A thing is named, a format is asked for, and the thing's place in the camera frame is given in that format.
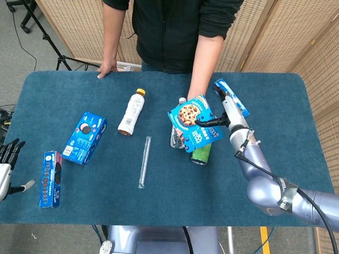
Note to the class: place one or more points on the person's right hand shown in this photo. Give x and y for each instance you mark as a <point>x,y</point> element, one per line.
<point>106,68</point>

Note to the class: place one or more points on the person's left hand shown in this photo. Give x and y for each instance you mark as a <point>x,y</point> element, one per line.
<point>197,96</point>

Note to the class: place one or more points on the robot right five-finger hand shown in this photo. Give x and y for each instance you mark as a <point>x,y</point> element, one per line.
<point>234,111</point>

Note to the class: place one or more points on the robot left five-finger hand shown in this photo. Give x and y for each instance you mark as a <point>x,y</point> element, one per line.
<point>4,174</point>

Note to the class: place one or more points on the blue chocolate chip cookie box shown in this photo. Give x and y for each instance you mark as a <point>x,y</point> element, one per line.
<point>189,124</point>

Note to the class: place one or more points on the person's right forearm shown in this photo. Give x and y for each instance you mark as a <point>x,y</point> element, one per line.
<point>111,34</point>

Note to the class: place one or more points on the person's left forearm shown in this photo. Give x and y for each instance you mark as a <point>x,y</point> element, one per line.
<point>208,63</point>

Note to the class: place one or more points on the robot right arm silver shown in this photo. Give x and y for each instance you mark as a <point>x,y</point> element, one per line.
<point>259,169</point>

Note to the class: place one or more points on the long blue Oreo box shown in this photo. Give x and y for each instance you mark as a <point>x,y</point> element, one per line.
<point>238,101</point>

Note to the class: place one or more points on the white basket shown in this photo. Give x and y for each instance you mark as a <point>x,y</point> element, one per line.
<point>128,66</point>

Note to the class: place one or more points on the slim blue Oreo box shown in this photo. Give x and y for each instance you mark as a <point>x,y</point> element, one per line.
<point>50,182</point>

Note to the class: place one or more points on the clear water bottle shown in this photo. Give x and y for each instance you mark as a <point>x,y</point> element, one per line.
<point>177,140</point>

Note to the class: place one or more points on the black tripod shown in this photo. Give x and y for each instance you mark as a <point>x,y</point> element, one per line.
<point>59,56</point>

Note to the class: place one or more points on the white bottle yellow cap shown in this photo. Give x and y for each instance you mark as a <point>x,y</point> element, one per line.
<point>131,113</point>

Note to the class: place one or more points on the green chips can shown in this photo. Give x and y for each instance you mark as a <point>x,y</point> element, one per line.
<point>201,156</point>

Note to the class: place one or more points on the person's torso black jacket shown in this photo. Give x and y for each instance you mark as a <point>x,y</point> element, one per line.
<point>172,31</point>

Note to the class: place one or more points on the wide blue Oreo box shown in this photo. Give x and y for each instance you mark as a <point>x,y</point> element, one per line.
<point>84,139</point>

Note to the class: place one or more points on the wicker folding screen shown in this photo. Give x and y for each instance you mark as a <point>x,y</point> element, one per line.
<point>265,34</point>

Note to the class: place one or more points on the clear wrapped straw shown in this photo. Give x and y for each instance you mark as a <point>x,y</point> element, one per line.
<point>144,162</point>

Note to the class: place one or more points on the black office chair base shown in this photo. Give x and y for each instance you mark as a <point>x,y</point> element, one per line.
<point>26,25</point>

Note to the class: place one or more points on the blue table mat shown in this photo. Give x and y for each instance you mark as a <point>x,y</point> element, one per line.
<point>164,201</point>

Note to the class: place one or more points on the silver robot torso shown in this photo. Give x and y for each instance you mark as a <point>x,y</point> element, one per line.
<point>159,240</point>

